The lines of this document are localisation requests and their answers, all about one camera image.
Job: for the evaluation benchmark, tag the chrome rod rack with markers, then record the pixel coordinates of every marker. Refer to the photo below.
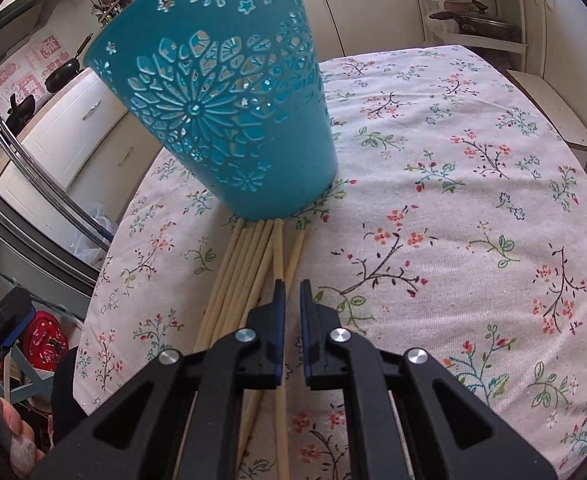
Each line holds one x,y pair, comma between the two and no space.
38,170

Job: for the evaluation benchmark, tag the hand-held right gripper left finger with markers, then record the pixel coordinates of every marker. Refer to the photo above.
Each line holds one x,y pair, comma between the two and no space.
279,320

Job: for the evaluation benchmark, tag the utensil holder with utensils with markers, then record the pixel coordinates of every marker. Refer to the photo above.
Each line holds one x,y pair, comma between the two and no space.
106,10

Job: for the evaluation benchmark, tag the black frying pan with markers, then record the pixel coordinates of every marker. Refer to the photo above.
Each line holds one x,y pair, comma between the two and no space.
63,71

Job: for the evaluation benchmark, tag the range hood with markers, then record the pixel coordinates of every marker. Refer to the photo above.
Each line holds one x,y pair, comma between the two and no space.
38,0

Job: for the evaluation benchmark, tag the pale wooden board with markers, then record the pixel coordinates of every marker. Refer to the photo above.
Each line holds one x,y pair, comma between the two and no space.
558,115

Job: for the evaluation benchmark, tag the black wok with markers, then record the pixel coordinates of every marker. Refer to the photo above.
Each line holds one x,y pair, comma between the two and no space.
21,107

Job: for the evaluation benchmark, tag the white counter cabinet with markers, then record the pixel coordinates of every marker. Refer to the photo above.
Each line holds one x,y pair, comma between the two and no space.
73,135

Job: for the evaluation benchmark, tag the red wall stickers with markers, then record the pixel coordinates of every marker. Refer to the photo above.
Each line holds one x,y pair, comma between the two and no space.
18,77

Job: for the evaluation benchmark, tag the cream cabinet with curved trim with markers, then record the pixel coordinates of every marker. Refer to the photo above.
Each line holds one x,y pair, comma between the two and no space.
563,25

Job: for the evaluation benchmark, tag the dark pan with lid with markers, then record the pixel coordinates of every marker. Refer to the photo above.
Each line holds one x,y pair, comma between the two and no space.
483,27

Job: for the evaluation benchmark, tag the bundle of wooden chopsticks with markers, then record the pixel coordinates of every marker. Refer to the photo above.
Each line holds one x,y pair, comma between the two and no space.
238,280

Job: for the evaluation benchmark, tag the pale wooden chopstick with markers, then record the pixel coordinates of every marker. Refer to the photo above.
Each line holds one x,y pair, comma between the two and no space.
278,250

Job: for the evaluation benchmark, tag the person's dark clothing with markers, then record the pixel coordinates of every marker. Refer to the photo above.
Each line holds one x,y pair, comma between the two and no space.
66,400

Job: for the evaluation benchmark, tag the white open shelf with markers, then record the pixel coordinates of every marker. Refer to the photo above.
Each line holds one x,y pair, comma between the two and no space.
473,46

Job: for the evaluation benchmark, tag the red round tin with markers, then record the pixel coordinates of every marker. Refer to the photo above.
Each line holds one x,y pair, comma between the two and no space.
43,345

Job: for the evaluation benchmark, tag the floral tablecloth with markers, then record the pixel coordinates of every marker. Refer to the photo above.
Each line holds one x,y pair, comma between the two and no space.
423,260

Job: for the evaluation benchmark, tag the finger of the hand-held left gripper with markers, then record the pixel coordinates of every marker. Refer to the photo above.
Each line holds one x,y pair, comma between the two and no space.
11,310

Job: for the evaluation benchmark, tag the teal perforated plastic bin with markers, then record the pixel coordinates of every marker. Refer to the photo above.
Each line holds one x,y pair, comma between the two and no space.
283,160

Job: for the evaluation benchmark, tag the person's left hand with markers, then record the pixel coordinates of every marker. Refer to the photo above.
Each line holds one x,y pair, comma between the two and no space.
21,452

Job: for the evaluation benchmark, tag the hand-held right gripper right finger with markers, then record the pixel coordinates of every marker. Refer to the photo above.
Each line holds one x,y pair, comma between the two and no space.
304,320

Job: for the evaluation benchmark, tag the clear plastic bag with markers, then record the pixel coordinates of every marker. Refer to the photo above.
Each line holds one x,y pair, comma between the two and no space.
91,240

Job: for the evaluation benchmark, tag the cream tall cabinet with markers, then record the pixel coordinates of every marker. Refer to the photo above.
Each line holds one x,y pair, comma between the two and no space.
373,10

